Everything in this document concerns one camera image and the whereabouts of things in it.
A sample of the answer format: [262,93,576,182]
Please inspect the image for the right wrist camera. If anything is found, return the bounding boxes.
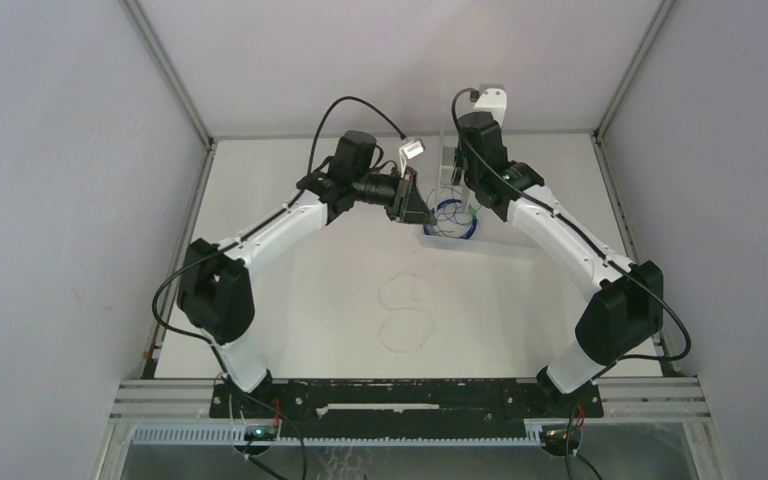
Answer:
[470,84,508,126]

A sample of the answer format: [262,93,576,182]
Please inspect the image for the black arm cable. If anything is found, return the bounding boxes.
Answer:
[152,95,412,349]
[450,87,693,364]

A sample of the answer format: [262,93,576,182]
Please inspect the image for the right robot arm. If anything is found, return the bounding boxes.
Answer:
[456,112,665,416]

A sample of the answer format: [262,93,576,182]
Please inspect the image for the white slotted cable duct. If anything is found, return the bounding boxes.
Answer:
[132,423,567,447]

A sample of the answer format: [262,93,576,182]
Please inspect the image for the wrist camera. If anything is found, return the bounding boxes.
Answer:
[470,84,508,126]
[397,137,426,177]

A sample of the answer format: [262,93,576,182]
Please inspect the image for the white cable spool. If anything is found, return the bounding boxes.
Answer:
[432,101,472,216]

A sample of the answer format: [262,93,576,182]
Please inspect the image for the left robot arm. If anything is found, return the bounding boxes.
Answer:
[176,130,436,417]

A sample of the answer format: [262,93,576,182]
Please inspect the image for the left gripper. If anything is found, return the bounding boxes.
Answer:
[352,166,437,227]

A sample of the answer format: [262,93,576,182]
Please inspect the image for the white thin cable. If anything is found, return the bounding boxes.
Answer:
[377,272,437,355]

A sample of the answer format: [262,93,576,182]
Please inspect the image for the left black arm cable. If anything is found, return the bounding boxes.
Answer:
[152,95,412,349]

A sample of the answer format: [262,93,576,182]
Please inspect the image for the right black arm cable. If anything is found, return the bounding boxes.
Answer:
[450,87,693,364]

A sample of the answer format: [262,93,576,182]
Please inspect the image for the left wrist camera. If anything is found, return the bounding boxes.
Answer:
[397,137,426,177]

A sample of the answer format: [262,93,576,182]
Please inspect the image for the blue cable coil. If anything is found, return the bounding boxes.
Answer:
[422,186,481,241]

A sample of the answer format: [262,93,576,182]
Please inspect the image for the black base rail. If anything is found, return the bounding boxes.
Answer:
[209,377,605,437]

